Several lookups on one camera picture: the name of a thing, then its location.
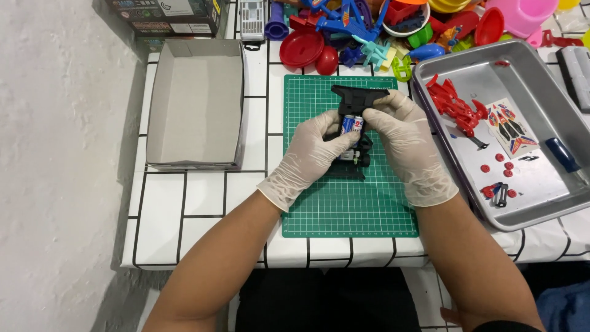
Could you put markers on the person's right hand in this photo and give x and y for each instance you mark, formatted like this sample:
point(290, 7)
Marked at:
point(410, 147)

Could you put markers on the person's left hand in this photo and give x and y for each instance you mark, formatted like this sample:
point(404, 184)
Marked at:
point(304, 152)

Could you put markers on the black toy car chassis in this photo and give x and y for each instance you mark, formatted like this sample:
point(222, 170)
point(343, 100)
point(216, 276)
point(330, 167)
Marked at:
point(357, 94)

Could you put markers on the blue and silver battery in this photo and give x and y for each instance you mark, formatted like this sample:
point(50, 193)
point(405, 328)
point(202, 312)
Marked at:
point(347, 124)
point(358, 123)

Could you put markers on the red toy car body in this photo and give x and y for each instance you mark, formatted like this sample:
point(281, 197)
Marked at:
point(454, 106)

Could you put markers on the small black plastic rod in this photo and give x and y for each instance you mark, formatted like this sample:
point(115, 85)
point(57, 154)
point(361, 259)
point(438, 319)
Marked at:
point(479, 142)

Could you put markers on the green cutting mat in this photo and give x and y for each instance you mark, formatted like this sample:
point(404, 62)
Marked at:
point(350, 207)

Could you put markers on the red and blue small part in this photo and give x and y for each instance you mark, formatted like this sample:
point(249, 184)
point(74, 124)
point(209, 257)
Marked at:
point(489, 191)

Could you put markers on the toy car sticker sheet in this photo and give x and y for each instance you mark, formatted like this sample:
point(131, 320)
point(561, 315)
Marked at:
point(509, 129)

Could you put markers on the open grey cardboard box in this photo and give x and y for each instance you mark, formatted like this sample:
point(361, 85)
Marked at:
point(196, 106)

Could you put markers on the small black flat clip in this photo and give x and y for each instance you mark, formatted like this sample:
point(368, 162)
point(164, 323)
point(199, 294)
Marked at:
point(529, 158)

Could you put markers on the heap of colourful plastic toys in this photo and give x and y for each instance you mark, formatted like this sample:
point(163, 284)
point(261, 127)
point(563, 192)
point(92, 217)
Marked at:
point(405, 27)

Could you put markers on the white black-lined tablecloth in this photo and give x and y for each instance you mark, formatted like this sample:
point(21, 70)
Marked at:
point(203, 216)

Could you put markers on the small red plastic clip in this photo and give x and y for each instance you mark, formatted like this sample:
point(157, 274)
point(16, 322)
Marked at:
point(502, 63)

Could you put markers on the metal baking tray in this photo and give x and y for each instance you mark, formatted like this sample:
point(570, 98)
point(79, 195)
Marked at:
point(544, 184)

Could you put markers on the person's black trousers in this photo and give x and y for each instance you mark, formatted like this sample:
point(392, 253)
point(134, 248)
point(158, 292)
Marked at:
point(322, 299)

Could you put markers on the grey and black block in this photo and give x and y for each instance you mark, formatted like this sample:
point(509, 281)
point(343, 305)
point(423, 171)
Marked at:
point(576, 76)

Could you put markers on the stack of black printed cartons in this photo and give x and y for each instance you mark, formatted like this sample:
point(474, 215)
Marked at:
point(170, 18)

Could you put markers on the blue cloth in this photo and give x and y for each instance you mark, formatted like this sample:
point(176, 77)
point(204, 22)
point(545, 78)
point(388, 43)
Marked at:
point(564, 306)

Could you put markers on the black plastic roller bracket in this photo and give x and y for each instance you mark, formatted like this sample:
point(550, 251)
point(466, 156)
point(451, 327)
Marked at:
point(502, 196)

